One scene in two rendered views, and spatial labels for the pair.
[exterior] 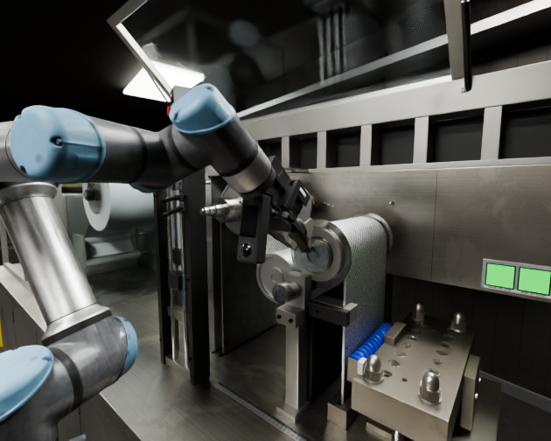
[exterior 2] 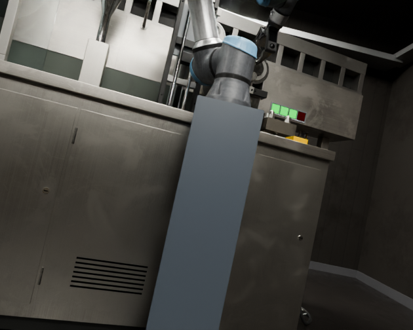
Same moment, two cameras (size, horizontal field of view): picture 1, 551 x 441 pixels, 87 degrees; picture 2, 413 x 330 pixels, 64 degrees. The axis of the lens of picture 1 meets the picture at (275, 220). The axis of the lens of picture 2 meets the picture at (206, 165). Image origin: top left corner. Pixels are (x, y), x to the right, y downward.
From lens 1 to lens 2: 1.47 m
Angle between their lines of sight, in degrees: 56
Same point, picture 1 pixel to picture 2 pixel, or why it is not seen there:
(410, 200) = not seen: hidden behind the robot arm
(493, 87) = (282, 38)
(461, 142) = not seen: hidden behind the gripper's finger
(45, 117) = not seen: outside the picture
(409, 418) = (286, 127)
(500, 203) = (278, 81)
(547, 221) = (289, 91)
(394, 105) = (250, 26)
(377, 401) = (276, 123)
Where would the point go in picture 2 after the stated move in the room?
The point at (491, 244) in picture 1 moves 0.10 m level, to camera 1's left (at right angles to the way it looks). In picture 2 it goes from (274, 96) to (267, 90)
